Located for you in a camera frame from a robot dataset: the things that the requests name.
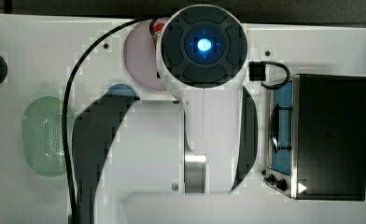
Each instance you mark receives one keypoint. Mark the red ketchup bottle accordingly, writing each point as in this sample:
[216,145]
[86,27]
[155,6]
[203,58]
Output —
[157,29]

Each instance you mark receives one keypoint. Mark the blue bowl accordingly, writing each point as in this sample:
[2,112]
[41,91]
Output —
[121,90]

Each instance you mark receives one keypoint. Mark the blue glass oven door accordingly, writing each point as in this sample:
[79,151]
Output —
[280,130]

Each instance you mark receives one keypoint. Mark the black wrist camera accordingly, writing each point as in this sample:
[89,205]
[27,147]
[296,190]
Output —
[257,71]

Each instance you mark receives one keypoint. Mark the grey round plate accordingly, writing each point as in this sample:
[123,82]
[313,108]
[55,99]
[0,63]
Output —
[140,57]

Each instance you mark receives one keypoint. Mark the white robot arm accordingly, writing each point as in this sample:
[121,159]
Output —
[202,59]

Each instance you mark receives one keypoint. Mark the green perforated basket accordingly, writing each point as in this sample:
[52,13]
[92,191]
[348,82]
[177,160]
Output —
[42,137]

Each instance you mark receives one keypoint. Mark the black toaster oven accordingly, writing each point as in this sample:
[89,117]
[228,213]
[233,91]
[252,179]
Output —
[328,140]

